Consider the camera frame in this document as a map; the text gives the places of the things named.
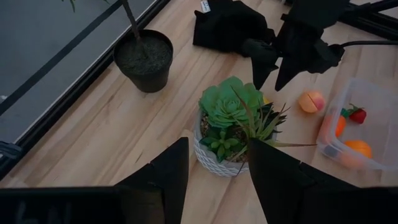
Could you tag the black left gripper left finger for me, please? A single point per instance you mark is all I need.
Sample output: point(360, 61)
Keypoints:
point(164, 186)

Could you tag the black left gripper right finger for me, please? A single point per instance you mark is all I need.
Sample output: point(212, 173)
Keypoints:
point(289, 193)

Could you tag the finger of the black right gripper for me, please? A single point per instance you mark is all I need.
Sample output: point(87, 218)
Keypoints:
point(287, 73)
point(261, 59)

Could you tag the toy peach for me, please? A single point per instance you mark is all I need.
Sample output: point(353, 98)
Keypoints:
point(311, 102)

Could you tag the small dark toy berry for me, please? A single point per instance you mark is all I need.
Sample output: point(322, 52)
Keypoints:
point(331, 151)

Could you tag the orange toy carrot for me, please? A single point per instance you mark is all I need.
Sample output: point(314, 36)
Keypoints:
point(340, 125)

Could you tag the red toy strawberry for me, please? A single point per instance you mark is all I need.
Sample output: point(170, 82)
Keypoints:
point(358, 115)

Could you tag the toy orange fruit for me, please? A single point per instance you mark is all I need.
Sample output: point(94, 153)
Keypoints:
point(359, 147)

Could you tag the clear plastic tupperware container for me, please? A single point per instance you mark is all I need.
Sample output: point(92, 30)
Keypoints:
point(382, 133)

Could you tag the black cloth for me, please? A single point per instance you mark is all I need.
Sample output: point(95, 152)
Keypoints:
point(227, 28)

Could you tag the succulent in white patterned pot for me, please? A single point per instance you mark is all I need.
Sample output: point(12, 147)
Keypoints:
point(227, 105)

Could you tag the leafy plant in black pot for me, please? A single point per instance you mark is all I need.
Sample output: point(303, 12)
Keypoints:
point(144, 59)

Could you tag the black frame clamp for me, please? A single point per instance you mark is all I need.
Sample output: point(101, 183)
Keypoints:
point(9, 149)

